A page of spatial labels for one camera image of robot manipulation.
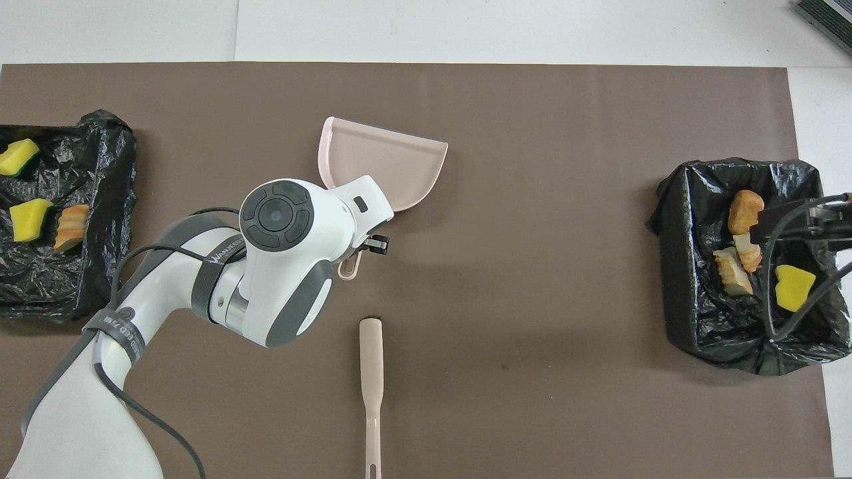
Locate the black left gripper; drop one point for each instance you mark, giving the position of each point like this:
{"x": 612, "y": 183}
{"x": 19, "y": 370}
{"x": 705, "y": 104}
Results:
{"x": 377, "y": 244}

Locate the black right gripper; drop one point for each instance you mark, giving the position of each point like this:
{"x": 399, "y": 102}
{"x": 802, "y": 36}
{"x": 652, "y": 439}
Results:
{"x": 775, "y": 227}

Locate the brown bread roll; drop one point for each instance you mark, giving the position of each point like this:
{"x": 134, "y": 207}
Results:
{"x": 744, "y": 207}

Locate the pale beige foam chunk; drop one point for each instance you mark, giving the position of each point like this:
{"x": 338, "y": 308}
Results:
{"x": 749, "y": 256}
{"x": 732, "y": 276}

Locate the beige plastic dustpan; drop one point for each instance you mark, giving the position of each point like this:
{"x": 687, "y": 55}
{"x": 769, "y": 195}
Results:
{"x": 393, "y": 159}

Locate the beige hand brush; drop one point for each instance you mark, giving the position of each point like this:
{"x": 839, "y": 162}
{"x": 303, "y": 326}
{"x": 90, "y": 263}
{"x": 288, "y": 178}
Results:
{"x": 371, "y": 359}

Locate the yellowish beige foam chunk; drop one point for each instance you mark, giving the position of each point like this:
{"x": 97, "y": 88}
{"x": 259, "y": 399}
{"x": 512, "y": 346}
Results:
{"x": 70, "y": 229}

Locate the notched yellow sponge piece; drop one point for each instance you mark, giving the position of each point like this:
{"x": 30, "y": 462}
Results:
{"x": 28, "y": 221}

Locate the green sponge piece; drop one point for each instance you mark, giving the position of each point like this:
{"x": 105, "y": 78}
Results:
{"x": 18, "y": 157}

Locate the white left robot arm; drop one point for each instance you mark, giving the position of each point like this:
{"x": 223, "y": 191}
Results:
{"x": 286, "y": 266}

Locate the black bag lined bin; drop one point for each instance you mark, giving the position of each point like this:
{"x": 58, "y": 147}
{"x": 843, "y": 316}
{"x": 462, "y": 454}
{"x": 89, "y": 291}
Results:
{"x": 100, "y": 266}
{"x": 705, "y": 332}

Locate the brown table mat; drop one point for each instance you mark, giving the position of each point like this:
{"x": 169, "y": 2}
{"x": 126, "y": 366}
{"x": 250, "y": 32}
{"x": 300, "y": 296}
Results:
{"x": 532, "y": 133}

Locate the dark ribbed device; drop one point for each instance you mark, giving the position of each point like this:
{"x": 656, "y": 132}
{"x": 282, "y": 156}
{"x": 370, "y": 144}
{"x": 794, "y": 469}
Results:
{"x": 832, "y": 20}

